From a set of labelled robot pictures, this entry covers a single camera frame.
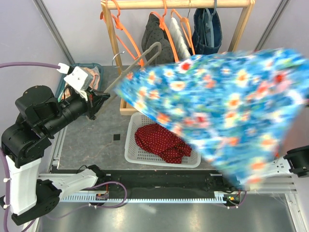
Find orange hanger of skirt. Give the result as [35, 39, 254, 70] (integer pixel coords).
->
[100, 0, 141, 60]

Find dark grey dotted garment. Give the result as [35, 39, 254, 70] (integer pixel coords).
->
[141, 14, 175, 66]

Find red polka dot skirt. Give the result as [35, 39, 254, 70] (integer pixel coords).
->
[134, 123, 192, 164]

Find orange hanger of grey garment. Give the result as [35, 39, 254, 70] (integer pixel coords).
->
[150, 0, 179, 62]

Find blue floral garment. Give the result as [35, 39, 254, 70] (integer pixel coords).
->
[114, 48, 309, 189]

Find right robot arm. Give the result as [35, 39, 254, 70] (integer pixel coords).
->
[262, 145, 309, 178]

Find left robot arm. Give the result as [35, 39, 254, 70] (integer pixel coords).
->
[1, 86, 110, 226]

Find orange hanger of white garment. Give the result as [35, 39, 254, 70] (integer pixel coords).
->
[170, 9, 195, 55]

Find blue-grey hanger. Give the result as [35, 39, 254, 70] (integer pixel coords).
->
[206, 0, 217, 47]

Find pink floral cloth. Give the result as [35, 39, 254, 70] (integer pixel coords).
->
[64, 66, 100, 102]

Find wooden clothes rack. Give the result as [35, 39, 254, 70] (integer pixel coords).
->
[100, 0, 256, 116]

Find teal plastic bin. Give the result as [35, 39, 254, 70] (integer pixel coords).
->
[56, 63, 104, 102]

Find small black square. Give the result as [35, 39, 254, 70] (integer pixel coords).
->
[113, 134, 121, 141]

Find white plastic basket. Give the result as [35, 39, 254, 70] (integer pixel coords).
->
[124, 113, 201, 168]

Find white garment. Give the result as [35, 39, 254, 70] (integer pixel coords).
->
[169, 17, 191, 60]

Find blue denim jeans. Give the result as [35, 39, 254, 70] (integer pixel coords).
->
[192, 8, 222, 55]

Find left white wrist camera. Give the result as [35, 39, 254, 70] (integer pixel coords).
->
[57, 63, 92, 101]

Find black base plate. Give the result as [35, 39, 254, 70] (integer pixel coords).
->
[78, 169, 232, 200]

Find white slotted cable duct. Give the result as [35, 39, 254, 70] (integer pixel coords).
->
[60, 191, 245, 204]

